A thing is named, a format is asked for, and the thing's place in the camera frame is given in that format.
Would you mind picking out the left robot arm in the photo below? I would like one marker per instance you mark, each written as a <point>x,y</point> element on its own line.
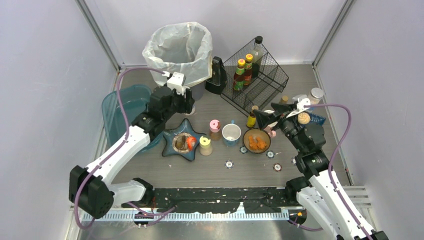
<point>91,188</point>

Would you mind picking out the dark blue plate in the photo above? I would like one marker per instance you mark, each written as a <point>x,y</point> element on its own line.
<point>317,119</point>

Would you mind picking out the black device behind bin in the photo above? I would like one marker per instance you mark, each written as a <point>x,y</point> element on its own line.
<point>218,81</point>

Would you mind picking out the small yellow oil bottle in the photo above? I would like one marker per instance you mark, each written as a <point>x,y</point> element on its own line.
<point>284,99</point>

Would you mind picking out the blue star-shaped plate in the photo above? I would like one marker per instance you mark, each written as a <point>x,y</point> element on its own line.
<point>176,141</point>

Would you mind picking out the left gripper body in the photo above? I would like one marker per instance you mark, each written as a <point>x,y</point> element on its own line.
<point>185,100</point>

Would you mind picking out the pink cap spice jar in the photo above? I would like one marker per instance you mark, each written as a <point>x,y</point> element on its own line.
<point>215,130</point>

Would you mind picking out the red poker chip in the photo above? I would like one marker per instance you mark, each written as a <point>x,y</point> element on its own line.
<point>277,167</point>

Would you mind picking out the black wire rack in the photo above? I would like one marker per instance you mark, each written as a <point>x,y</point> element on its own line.
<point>271,81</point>

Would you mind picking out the yellow cap sauce bottle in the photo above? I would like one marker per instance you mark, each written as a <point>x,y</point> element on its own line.
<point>238,78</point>
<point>248,69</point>

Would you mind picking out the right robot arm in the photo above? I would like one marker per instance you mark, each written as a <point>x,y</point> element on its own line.
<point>318,190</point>

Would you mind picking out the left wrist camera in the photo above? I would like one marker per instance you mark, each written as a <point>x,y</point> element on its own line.
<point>176,81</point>

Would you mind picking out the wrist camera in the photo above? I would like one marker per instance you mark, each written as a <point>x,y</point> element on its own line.
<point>176,81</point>
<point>300,105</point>

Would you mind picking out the steamed bun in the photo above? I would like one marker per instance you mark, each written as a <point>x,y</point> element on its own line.
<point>303,118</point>

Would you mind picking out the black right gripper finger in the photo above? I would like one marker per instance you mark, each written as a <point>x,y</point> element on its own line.
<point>283,107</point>
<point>264,118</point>

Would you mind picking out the blue floral mug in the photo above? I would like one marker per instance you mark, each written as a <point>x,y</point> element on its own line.
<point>231,134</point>

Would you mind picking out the small brown cap bottle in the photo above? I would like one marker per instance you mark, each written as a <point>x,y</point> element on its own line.
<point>251,119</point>

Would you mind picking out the pink mug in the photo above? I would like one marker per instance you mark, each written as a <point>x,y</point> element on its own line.
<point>268,129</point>

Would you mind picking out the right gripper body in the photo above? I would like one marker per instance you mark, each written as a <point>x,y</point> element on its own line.
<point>278,117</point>

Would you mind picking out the yellow cap spice jar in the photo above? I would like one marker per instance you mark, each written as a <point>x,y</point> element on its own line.
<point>205,146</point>

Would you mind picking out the black cap glass bottle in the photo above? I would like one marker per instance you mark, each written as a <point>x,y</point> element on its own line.
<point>257,52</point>

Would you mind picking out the shrimp on plate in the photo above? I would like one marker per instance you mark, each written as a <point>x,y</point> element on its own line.
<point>191,142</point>

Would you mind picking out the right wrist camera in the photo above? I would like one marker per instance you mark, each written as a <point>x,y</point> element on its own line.
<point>300,105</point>

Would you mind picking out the grey trash bin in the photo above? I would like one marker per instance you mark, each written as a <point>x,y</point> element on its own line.
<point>198,90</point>

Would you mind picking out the brown bowl with nuggets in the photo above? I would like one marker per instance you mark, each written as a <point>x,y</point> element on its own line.
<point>256,141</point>

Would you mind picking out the white trash bag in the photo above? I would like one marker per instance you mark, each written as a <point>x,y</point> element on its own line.
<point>181,47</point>

